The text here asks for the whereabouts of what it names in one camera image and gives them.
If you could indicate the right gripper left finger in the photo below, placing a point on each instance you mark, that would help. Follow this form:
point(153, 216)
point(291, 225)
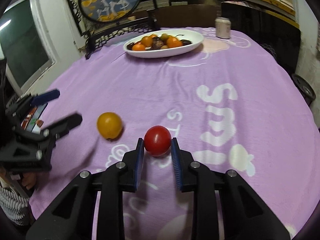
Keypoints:
point(71, 213)

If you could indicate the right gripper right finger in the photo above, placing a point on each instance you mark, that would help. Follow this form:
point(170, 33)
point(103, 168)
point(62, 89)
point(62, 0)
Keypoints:
point(224, 197)

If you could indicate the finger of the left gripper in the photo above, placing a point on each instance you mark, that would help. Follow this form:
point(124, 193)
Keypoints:
point(46, 97)
point(62, 127)

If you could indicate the red tomato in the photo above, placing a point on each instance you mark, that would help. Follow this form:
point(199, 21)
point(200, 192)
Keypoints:
point(157, 141)

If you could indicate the small orange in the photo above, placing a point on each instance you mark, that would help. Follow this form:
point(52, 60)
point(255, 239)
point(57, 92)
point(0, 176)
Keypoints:
point(138, 47)

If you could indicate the small mandarin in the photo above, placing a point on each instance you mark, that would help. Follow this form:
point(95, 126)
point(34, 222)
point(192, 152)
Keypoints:
point(146, 41)

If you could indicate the dark water chestnut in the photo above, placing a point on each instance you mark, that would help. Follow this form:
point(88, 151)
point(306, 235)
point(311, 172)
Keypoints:
point(130, 46)
point(157, 43)
point(185, 42)

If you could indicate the large mandarin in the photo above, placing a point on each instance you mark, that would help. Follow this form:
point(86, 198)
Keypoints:
point(173, 42)

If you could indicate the operator left hand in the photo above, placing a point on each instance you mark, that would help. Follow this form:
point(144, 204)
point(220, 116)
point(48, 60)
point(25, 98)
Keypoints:
point(29, 180)

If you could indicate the window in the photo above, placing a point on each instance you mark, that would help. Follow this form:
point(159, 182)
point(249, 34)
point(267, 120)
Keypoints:
point(25, 43)

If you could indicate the deer painting screen stand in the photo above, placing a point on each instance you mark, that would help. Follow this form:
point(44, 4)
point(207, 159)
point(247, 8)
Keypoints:
point(100, 21)

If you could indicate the purple printed tablecloth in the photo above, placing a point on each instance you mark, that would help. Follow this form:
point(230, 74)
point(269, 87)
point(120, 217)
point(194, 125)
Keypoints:
point(227, 102)

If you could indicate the white oval plate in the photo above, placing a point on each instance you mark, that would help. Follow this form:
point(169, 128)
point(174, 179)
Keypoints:
point(195, 37)

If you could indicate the black speaker stool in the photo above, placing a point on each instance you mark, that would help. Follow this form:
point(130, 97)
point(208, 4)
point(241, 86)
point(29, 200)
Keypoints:
point(304, 88)

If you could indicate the dark wooden chair back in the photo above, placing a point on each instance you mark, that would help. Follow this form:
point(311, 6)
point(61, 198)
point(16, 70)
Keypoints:
point(181, 16)

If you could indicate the beige drink can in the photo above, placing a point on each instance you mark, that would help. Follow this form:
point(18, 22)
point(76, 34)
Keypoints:
point(223, 27)

